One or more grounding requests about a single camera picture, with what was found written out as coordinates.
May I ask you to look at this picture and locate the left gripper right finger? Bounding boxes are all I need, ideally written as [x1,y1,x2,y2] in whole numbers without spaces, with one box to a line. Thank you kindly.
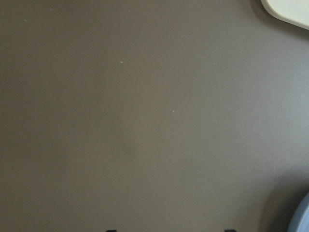
[224,229,237,232]

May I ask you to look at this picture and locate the blue plate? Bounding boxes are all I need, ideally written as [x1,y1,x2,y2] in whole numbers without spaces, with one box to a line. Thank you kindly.
[287,194,309,232]

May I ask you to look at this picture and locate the cream rabbit tray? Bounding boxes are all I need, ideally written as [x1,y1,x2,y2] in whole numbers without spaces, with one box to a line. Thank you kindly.
[261,0,309,30]

